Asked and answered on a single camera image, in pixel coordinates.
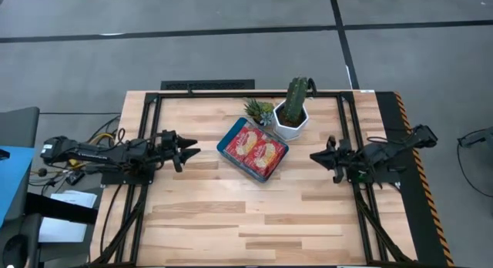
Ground white paper sheets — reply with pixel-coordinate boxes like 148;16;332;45
38;189;98;244

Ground thin black floor cable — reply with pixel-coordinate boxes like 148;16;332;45
456;143;493;199

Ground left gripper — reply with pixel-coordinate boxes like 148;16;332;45
156;129;202;173

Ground black aluminium table frame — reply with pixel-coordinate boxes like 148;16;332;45
90;89;417;267

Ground black hazard-striped mat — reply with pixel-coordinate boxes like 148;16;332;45
375;91;456;267

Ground white hexagonal plant pot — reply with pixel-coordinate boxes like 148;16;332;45
272;100;310;142

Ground yellow cable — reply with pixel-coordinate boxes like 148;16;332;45
67;132;116;169

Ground black power adapter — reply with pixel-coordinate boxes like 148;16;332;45
65;171;86;186

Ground black floor cable bundle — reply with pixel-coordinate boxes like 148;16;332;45
30;116;126;186

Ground black flat bar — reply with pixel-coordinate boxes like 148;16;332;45
25;193;99;225

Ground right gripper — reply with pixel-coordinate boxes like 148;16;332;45
310;135;365;184

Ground blue board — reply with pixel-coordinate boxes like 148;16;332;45
0;146;36;227

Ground green spiky succulent plant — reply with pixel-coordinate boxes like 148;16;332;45
244;98;275;121

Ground black cable along table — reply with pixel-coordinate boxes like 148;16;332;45
99;184;123;258

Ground tall green cactus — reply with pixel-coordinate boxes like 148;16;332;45
283;75;309;123

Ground blue plastic basket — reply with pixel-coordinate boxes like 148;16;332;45
216;116;290;183

